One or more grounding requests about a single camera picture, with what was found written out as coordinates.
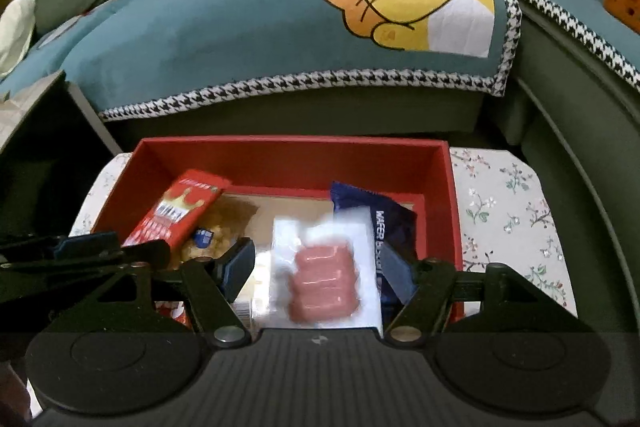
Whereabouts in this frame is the teal houndstooth-edged sofa cover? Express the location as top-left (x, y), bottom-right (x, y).
top-left (430, 0), bottom-right (640, 88)

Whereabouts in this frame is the teal sofa cover with lion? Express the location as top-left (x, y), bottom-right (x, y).
top-left (0, 0), bottom-right (523, 122)

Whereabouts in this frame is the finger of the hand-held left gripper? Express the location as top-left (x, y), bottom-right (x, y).
top-left (0, 239), bottom-right (172, 288)
top-left (0, 231), bottom-right (122, 264)

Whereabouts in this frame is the red cardboard box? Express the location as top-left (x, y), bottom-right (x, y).
top-left (92, 136), bottom-right (482, 325)

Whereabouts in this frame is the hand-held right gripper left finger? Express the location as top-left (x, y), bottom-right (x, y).
top-left (50, 237), bottom-right (257, 349)

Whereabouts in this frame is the clear packet of yellow crisps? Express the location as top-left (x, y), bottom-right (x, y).
top-left (180, 194), bottom-right (261, 268)

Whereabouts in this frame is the pale green pillow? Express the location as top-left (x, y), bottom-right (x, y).
top-left (0, 0), bottom-right (37, 78)

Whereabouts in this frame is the clear packet with round cake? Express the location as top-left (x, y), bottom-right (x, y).
top-left (232, 264), bottom-right (273, 333)

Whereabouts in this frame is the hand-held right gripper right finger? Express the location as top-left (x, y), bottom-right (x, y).
top-left (384, 252), bottom-right (581, 347)

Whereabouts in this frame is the long red snack packet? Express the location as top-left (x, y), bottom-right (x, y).
top-left (121, 169), bottom-right (232, 253)

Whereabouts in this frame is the clear pink sausage packet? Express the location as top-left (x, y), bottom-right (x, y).
top-left (270, 209), bottom-right (383, 338)

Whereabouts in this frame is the dark blue wafer packet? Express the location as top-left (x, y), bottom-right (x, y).
top-left (330, 180), bottom-right (418, 305)

